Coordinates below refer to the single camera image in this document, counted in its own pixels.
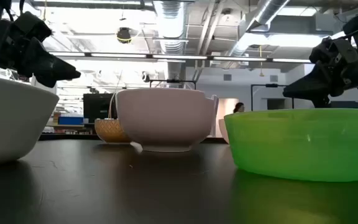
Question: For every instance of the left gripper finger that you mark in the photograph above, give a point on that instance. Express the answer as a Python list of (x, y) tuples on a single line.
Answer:
[(48, 63), (47, 81)]

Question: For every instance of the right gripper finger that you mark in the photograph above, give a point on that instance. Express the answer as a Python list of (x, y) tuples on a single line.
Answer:
[(312, 84), (321, 102)]

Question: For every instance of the translucent green plastic bowl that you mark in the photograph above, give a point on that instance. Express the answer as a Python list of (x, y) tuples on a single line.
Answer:
[(303, 143)]

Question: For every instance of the large white bowl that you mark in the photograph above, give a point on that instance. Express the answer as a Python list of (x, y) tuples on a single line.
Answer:
[(11, 121)]

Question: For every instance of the tan patterned small bowl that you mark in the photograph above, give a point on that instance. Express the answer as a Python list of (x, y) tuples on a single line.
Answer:
[(110, 130)]

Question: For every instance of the small white bowl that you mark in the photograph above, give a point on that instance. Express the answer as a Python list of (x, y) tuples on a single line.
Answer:
[(224, 130)]

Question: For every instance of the pink ceramic bowl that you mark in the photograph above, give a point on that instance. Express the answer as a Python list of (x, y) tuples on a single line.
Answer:
[(166, 118)]

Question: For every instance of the wide desk monitor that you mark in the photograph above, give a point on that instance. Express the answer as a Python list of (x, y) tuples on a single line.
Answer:
[(345, 104)]

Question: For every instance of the blue storage bin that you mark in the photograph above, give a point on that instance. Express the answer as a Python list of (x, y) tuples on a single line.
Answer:
[(70, 120)]

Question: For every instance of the black computer monitor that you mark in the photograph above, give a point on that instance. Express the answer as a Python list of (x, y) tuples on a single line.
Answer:
[(96, 107)]

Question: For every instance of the person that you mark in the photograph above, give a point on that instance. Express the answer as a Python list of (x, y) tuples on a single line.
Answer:
[(239, 107)]

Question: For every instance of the long ceiling light strip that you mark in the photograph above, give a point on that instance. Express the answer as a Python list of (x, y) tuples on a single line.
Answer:
[(179, 57)]

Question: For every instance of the square wall vent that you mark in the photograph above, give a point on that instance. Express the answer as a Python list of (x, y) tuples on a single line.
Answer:
[(227, 77), (273, 78)]

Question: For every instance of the tall black metal frame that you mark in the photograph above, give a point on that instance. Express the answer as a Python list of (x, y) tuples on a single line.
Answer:
[(272, 85)]

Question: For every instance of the black dome ceiling camera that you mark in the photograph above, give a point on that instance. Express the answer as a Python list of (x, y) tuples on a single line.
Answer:
[(124, 35)]

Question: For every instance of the smooth silver ceiling duct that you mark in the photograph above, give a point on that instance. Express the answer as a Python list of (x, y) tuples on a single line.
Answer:
[(259, 21)]

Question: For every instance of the low black metal frame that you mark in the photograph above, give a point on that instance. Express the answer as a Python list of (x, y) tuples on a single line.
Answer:
[(172, 81)]

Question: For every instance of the ribbed silver ceiling duct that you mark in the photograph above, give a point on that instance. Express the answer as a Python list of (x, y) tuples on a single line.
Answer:
[(171, 28)]

